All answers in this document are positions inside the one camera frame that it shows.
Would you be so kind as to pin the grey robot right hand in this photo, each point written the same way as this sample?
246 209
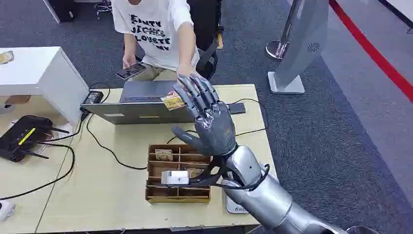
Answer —
214 129

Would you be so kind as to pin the person's left hand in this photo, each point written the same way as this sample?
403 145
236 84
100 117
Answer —
185 69

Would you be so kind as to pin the person's right hand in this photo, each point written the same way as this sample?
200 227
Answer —
128 60

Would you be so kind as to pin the smartphone with dark screen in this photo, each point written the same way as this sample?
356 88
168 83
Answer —
131 71

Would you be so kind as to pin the yellow printed card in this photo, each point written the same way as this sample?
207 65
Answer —
173 102
5 57

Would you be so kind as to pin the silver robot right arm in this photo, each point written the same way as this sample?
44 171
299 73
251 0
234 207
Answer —
271 200

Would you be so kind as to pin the dark grey usb hub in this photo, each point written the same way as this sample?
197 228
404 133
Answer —
237 108

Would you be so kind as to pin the person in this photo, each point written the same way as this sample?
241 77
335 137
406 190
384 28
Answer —
155 32

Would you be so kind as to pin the yellow object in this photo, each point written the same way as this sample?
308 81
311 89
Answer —
220 41

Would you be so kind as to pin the brown printed card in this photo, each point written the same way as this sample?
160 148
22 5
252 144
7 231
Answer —
194 172

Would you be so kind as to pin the black office chair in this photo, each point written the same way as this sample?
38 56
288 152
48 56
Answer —
206 25

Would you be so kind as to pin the black power adapter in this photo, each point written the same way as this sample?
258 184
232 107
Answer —
93 97

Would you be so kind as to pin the grey laptop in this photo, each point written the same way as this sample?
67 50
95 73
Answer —
138 111

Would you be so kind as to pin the pale card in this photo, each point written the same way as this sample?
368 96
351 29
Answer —
163 155

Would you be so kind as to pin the wooden card box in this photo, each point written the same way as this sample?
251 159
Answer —
167 193

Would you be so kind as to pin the white flat device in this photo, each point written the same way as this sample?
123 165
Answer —
235 208

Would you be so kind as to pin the black box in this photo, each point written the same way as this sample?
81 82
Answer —
64 9

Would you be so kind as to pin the white cabinet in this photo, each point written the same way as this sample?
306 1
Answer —
38 72

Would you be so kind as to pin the chrome stanchion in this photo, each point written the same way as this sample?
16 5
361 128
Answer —
276 50

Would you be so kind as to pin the grey standing kiosk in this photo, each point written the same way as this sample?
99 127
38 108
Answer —
300 48

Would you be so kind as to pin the brown cardboard piece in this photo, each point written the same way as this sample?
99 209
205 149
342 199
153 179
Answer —
17 99

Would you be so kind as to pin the black router with antennas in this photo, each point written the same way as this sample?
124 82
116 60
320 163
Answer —
22 137

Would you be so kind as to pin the round white device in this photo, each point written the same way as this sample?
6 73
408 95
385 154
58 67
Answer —
5 109

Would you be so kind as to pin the round grey base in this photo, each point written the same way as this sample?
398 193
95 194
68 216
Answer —
361 230

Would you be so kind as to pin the white power socket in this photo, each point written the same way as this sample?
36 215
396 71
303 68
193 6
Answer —
6 210

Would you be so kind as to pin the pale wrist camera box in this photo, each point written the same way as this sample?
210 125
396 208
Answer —
175 177

